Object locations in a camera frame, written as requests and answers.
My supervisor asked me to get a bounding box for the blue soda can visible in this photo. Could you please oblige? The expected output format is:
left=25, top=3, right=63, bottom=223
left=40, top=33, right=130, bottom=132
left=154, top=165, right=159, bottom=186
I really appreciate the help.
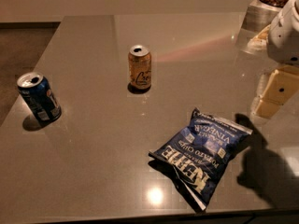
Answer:
left=17, top=72, right=62, bottom=122

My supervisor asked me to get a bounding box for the orange soda can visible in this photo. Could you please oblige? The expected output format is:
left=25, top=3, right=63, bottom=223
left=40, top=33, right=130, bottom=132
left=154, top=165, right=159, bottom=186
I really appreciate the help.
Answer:
left=128, top=45, right=151, bottom=91

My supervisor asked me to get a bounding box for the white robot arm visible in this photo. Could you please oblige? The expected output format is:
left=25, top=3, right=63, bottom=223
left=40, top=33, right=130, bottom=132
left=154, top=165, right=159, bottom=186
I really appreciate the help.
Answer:
left=251, top=0, right=299, bottom=119

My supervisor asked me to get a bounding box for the blue potato chip bag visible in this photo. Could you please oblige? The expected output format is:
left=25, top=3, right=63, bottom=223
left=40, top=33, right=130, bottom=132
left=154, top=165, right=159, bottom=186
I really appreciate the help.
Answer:
left=149, top=108, right=252, bottom=210

